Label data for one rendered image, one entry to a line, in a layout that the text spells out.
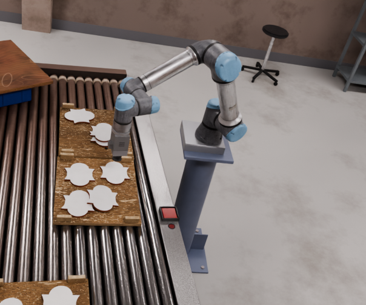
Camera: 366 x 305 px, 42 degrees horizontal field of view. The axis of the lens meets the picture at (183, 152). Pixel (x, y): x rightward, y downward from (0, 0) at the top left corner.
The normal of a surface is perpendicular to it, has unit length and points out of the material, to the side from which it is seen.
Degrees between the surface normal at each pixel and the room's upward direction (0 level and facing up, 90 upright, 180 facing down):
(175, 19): 90
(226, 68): 84
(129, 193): 0
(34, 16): 90
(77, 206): 0
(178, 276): 0
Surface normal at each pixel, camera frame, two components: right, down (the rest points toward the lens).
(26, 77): 0.20, -0.78
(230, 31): 0.09, 0.61
